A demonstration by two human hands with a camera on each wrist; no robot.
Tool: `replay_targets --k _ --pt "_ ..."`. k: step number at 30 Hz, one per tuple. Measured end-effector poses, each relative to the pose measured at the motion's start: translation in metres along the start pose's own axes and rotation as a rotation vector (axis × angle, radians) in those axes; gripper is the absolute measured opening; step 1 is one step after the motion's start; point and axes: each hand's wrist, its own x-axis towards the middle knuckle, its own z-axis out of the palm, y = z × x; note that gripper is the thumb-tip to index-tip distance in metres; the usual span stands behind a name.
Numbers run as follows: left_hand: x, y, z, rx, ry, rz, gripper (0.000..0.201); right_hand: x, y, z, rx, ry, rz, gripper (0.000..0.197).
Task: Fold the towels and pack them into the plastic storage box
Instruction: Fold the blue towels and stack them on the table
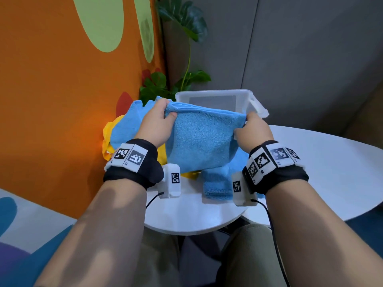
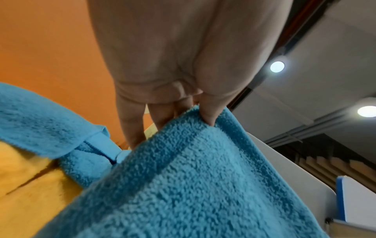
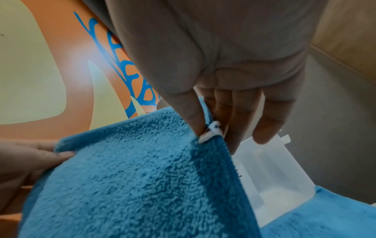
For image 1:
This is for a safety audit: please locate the person's right hand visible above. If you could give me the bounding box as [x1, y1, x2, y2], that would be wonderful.
[233, 112, 275, 154]

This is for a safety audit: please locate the person's left hand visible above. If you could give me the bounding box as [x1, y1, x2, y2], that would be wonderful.
[134, 98, 178, 148]

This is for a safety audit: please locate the blue towel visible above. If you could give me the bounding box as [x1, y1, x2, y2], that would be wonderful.
[200, 149, 265, 201]
[110, 96, 173, 150]
[164, 101, 247, 174]

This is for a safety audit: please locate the clear plastic storage box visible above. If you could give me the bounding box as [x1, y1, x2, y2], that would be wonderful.
[175, 88, 270, 119]

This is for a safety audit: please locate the yellow towel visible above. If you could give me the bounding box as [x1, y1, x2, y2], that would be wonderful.
[102, 114, 200, 180]

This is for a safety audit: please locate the person's left forearm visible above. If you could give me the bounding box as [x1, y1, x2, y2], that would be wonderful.
[34, 178, 147, 287]

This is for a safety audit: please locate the person's right forearm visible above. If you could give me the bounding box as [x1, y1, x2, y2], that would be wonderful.
[265, 179, 383, 287]

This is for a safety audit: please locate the person's right leg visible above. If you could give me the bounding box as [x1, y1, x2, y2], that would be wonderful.
[215, 223, 289, 287]

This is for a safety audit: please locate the person's leg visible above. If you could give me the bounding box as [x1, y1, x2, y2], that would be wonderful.
[133, 227, 182, 287]
[215, 223, 289, 287]

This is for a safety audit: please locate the person's left leg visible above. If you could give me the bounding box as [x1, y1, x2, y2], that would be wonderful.
[133, 227, 182, 287]

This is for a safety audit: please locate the black right wristband with markers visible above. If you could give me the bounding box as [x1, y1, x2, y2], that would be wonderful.
[242, 140, 309, 195]

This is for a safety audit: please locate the black wristband with markers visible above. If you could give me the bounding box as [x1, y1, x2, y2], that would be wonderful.
[103, 138, 164, 190]
[242, 140, 309, 195]

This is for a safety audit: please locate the black left wristband with markers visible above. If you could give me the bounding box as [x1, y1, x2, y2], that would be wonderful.
[103, 138, 164, 190]

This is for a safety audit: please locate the green leafy plant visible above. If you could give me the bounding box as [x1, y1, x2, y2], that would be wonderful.
[139, 0, 212, 106]

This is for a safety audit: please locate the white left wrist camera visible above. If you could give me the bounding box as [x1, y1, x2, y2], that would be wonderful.
[158, 163, 182, 199]

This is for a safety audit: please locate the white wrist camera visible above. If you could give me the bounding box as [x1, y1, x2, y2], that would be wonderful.
[231, 171, 259, 207]
[158, 163, 182, 199]

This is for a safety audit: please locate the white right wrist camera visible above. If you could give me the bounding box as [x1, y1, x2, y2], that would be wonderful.
[231, 171, 259, 207]

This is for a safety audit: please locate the black left camera cable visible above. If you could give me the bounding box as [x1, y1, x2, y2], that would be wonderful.
[146, 191, 165, 210]

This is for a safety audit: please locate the black camera cable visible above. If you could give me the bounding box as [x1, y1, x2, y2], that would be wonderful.
[146, 191, 165, 210]
[251, 199, 291, 287]

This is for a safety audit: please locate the black right camera cable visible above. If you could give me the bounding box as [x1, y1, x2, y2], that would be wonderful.
[251, 199, 291, 287]

